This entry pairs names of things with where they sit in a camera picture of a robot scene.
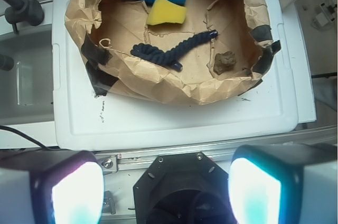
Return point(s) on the yellow sponge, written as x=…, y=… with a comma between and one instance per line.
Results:
x=164, y=11

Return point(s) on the aluminium rail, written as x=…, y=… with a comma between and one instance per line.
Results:
x=222, y=150

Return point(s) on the metal corner bracket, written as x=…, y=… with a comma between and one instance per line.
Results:
x=108, y=163

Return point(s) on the white bracket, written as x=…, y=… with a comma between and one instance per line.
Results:
x=325, y=16

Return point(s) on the brown rock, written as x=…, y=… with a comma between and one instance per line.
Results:
x=224, y=62

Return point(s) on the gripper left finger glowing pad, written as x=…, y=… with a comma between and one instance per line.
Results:
x=59, y=186

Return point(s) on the brown paper bag tray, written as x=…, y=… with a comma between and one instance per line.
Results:
x=172, y=63

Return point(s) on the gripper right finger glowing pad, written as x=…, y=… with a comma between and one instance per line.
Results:
x=284, y=183

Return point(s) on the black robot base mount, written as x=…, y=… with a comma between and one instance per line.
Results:
x=183, y=188

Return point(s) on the white plastic lid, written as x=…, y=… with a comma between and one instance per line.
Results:
x=115, y=122

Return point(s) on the clear plastic bin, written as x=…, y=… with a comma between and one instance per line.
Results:
x=27, y=89

